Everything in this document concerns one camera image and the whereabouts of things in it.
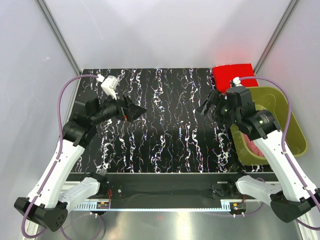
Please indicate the right aluminium frame post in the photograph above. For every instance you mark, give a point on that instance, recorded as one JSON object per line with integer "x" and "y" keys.
{"x": 289, "y": 10}

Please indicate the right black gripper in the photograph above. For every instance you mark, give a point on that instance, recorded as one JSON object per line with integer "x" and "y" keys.
{"x": 216, "y": 99}

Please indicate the black marble pattern mat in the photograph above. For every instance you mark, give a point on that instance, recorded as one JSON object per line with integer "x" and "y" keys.
{"x": 170, "y": 137}

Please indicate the white slotted cable duct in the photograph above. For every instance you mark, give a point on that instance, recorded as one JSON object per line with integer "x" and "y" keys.
{"x": 99, "y": 206}

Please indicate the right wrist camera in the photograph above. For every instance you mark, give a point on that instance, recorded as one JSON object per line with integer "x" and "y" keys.
{"x": 237, "y": 85}

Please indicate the aluminium frame post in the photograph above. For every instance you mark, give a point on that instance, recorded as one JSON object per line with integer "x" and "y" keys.
{"x": 289, "y": 10}
{"x": 58, "y": 35}

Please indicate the left aluminium frame post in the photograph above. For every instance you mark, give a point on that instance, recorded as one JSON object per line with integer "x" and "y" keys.
{"x": 58, "y": 35}

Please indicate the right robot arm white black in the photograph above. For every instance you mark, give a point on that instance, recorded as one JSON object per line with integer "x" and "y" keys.
{"x": 296, "y": 194}

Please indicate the pink t shirt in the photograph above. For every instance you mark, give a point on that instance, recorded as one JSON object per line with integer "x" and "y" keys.
{"x": 252, "y": 147}

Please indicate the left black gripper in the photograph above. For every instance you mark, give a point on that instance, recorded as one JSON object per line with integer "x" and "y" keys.
{"x": 131, "y": 112}

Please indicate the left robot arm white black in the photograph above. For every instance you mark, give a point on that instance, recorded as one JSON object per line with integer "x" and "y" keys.
{"x": 46, "y": 205}

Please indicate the folded red t shirt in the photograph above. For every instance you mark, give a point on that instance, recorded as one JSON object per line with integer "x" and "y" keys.
{"x": 224, "y": 74}

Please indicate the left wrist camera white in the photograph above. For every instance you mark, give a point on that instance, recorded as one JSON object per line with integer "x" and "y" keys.
{"x": 108, "y": 85}

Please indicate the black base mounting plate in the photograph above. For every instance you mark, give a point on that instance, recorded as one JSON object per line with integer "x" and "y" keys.
{"x": 125, "y": 185}

